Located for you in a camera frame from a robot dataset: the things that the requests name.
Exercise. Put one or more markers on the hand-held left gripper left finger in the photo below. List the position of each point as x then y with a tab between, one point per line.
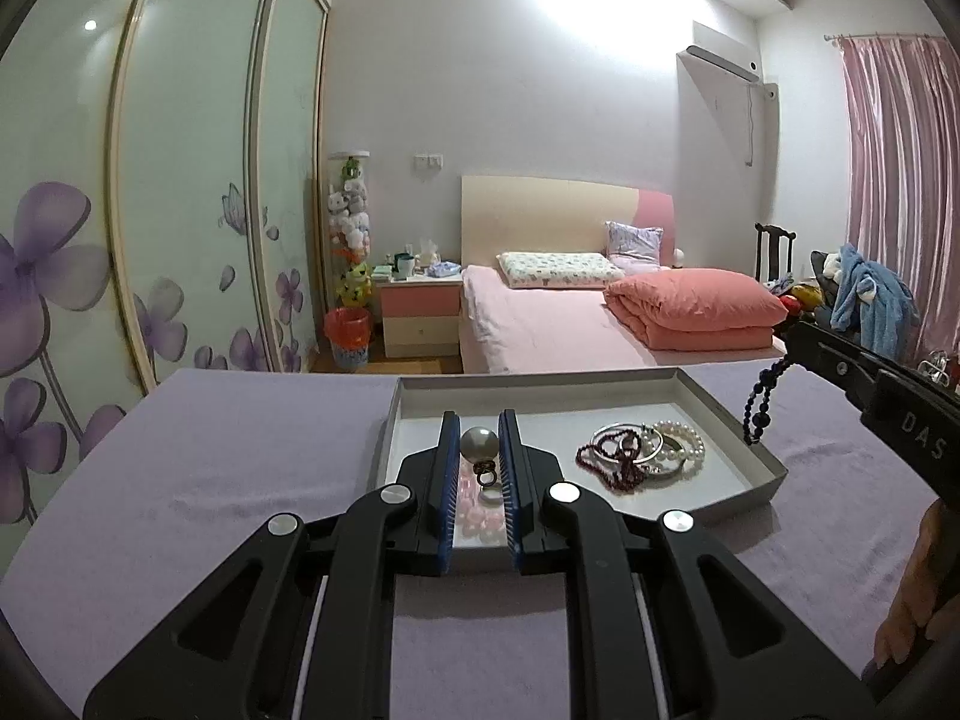
450	495

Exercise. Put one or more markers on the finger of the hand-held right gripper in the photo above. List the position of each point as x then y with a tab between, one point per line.
832	360

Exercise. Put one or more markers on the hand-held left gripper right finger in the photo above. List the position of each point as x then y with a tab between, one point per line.
511	495

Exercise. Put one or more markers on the grey cardboard tray box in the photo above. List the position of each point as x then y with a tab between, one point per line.
540	412

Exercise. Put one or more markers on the person's right hand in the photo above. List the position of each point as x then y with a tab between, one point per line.
926	592

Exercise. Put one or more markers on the black office chair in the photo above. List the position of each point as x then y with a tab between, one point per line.
823	292

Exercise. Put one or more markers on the red and yellow toys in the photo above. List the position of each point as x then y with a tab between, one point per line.
795	298

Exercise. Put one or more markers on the blue fleece garment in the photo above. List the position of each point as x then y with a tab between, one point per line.
874	300

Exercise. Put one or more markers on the thin silver bangle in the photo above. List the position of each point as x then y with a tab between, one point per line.
609	427

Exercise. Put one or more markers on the dark wooden chair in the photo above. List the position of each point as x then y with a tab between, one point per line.
774	247

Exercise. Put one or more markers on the folded coral quilt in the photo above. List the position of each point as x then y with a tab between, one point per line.
697	307

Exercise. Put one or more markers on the bed with pink sheet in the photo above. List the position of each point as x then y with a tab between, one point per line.
540	322

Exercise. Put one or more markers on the pink and beige nightstand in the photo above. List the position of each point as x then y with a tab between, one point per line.
420	315

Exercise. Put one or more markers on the pink curtain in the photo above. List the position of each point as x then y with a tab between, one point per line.
900	187

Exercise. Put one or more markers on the red trash bin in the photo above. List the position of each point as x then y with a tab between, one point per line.
347	337

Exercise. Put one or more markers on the blue cloth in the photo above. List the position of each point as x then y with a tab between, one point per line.
445	268

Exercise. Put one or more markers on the long patterned pillow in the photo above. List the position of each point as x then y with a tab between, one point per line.
559	270

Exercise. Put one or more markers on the small purple pillow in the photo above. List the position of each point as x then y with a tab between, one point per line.
634	244

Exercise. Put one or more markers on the white air conditioner pipe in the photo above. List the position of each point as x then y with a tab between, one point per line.
750	127

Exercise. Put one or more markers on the purple tablecloth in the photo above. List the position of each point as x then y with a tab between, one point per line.
187	465

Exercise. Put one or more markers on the beige and pink headboard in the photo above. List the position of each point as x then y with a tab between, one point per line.
540	217

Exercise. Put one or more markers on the clear tube of plush toys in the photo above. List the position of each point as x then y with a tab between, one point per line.
349	232

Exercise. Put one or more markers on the white air conditioner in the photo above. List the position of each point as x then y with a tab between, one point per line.
720	56

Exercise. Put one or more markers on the curtain rod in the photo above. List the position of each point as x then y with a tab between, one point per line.
885	36

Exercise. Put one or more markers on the floral sliding door wardrobe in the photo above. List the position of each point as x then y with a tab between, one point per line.
172	165

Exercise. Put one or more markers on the white wall switch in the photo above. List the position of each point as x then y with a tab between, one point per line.
429	161

